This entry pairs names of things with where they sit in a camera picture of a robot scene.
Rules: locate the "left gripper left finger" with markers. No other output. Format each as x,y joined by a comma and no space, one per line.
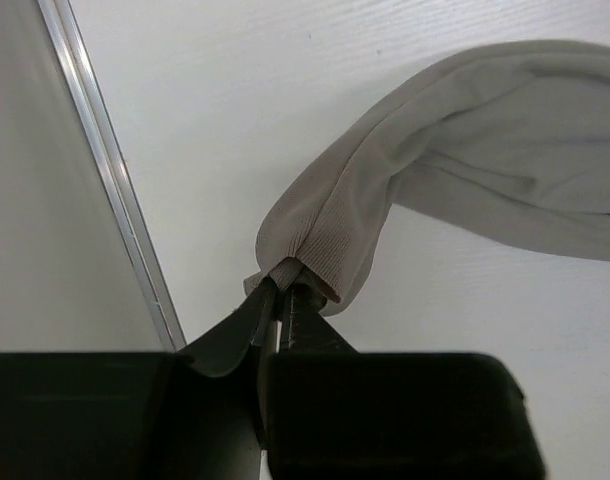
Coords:
221,350

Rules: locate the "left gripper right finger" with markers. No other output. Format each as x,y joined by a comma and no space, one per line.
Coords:
304,330

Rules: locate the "grey trousers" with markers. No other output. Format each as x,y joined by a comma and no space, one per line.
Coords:
509,141

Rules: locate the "aluminium frame rail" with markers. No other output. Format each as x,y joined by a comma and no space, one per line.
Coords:
90,105

